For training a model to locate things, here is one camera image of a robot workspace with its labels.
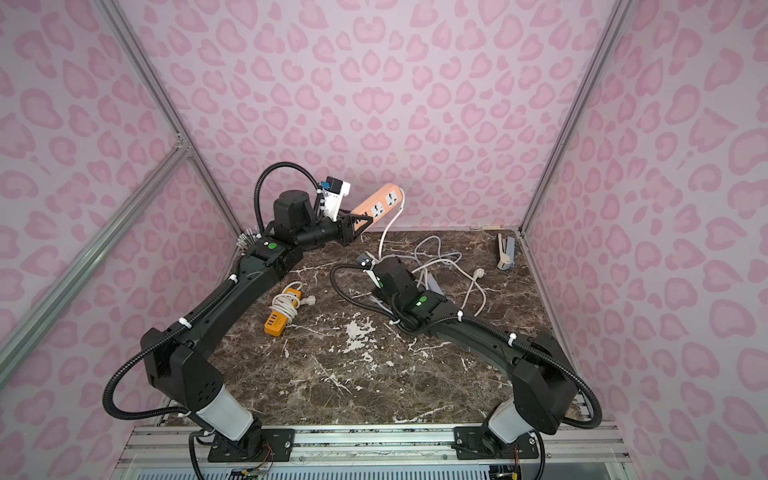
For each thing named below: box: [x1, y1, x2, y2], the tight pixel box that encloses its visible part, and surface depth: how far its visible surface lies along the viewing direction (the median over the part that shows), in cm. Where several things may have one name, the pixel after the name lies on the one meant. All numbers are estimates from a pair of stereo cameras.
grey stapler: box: [497, 233, 516, 270], surface depth 110 cm
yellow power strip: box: [264, 288, 302, 337], surface depth 91 cm
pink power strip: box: [351, 183, 403, 231], surface depth 74 cm
